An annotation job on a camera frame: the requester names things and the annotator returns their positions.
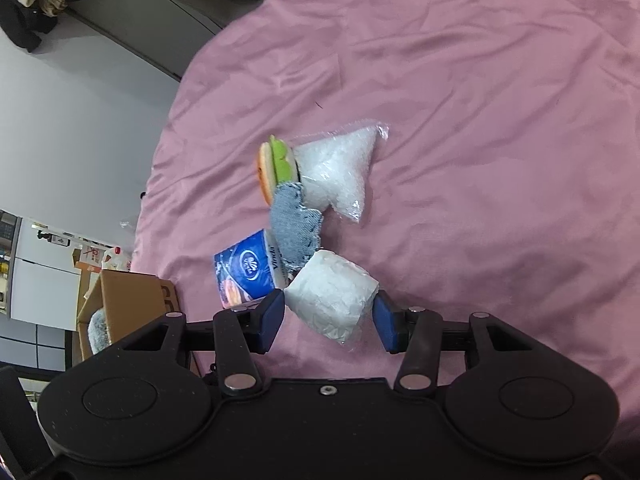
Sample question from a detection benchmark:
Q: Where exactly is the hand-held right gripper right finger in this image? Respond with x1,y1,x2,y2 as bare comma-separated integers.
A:
372,292,535,394

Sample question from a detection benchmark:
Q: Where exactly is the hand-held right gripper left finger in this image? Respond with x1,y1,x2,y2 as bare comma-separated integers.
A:
114,289,286,394

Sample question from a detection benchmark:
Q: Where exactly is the blue tissue pack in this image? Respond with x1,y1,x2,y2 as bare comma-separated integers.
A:
214,228,289,309

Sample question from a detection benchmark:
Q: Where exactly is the white toilet paper roll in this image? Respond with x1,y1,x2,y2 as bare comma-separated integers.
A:
283,249,380,345

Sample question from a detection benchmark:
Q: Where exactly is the blue knitted cloth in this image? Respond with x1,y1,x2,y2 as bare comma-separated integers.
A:
270,181,323,271

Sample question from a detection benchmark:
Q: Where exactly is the plush burger toy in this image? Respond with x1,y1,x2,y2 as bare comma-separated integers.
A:
257,135,301,206

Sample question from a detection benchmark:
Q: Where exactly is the clear bag of white filling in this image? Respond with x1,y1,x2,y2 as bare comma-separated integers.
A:
290,120,390,224

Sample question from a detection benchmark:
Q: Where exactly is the grey fluffy cloth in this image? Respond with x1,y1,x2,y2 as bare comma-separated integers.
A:
87,309,114,354

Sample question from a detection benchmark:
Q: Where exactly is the small cardboard box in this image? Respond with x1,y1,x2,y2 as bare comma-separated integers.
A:
71,246,107,273

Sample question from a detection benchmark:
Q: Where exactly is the pink bed sheet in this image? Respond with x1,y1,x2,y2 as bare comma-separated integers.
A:
131,0,640,453

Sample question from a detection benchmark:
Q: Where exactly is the white cabinet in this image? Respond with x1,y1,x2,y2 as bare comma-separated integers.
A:
8,217,96,332

